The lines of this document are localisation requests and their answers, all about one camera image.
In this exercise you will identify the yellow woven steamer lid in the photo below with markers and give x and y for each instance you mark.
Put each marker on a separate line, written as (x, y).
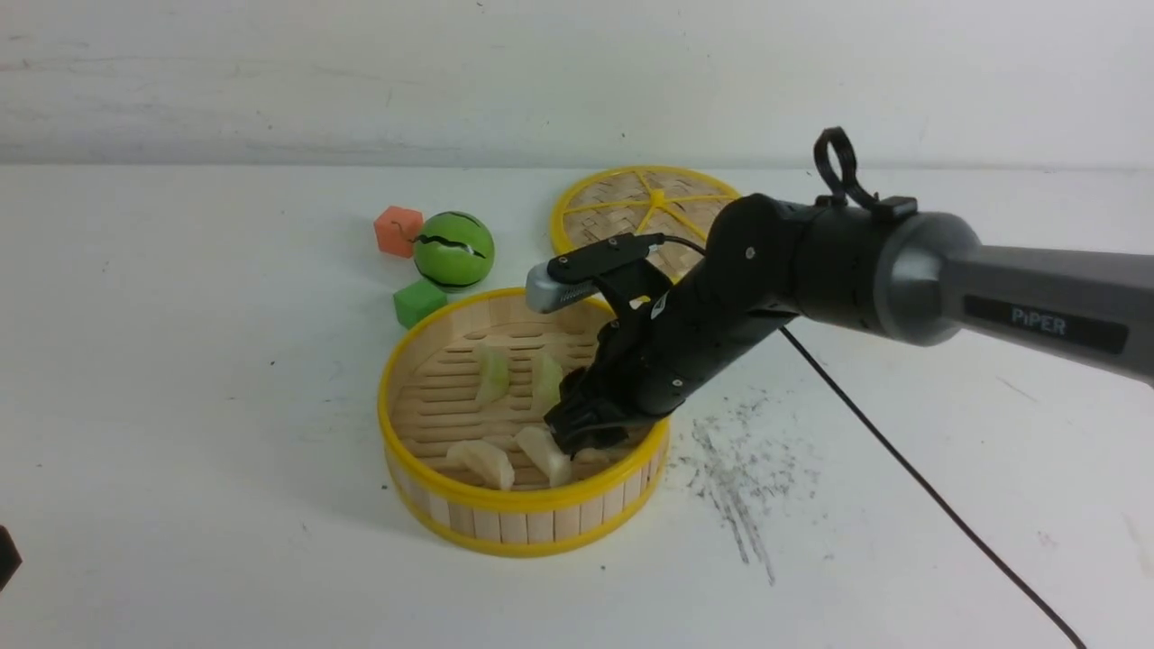
(638, 199)

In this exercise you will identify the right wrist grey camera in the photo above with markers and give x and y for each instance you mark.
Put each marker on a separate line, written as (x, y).
(545, 295)

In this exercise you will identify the white dumpling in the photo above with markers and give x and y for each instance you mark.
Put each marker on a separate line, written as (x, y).
(490, 463)
(540, 447)
(594, 456)

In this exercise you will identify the green foam cube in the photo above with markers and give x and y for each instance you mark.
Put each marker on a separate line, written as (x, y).
(416, 301)

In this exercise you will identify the green toy watermelon ball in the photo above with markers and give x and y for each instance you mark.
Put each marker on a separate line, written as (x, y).
(454, 250)

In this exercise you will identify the orange foam cube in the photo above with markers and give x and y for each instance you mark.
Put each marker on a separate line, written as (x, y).
(396, 230)

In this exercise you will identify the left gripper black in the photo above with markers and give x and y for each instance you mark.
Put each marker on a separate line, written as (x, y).
(10, 557)

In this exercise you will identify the yellow bamboo steamer tray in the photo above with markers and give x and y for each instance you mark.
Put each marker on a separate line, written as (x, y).
(426, 404)

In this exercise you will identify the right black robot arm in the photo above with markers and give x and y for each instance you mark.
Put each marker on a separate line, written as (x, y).
(886, 270)

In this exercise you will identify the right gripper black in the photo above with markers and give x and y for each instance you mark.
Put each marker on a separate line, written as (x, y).
(650, 361)

